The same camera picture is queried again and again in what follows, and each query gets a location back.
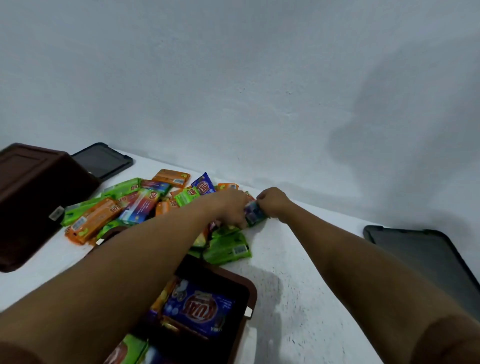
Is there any person's left hand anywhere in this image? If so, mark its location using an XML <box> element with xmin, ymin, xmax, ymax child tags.
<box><xmin>204</xmin><ymin>188</ymin><xmax>250</xmax><ymax>230</ymax></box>

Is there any person's right hand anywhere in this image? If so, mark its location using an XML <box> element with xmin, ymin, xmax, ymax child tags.
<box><xmin>256</xmin><ymin>186</ymin><xmax>295</xmax><ymax>222</ymax></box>

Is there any multicoloured snack packet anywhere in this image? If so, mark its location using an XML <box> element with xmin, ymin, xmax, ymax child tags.
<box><xmin>243</xmin><ymin>200</ymin><xmax>268</xmax><ymax>228</ymax></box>

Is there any blue snack packet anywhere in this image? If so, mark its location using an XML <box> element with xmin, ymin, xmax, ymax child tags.
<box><xmin>163</xmin><ymin>278</ymin><xmax>236</xmax><ymax>338</ymax></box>

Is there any orange snack packet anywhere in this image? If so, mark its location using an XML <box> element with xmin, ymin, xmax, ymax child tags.
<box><xmin>149</xmin><ymin>277</ymin><xmax>179</xmax><ymax>314</ymax></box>

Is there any pile of colourful snacks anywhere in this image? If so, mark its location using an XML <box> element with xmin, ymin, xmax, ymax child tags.
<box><xmin>61</xmin><ymin>168</ymin><xmax>269</xmax><ymax>266</ymax></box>

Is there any dark grey lid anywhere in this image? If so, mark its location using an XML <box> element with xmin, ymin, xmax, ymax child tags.
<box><xmin>71</xmin><ymin>142</ymin><xmax>134</xmax><ymax>183</ymax></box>
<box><xmin>362</xmin><ymin>224</ymin><xmax>480</xmax><ymax>323</ymax></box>

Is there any person's right forearm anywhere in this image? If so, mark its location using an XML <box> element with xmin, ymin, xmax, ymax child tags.
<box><xmin>283</xmin><ymin>202</ymin><xmax>480</xmax><ymax>364</ymax></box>

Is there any person's left forearm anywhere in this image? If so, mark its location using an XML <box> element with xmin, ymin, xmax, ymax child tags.
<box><xmin>0</xmin><ymin>198</ymin><xmax>226</xmax><ymax>364</ymax></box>

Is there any brown sleeve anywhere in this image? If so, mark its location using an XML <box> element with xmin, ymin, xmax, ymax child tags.
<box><xmin>0</xmin><ymin>340</ymin><xmax>42</xmax><ymax>364</ymax></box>

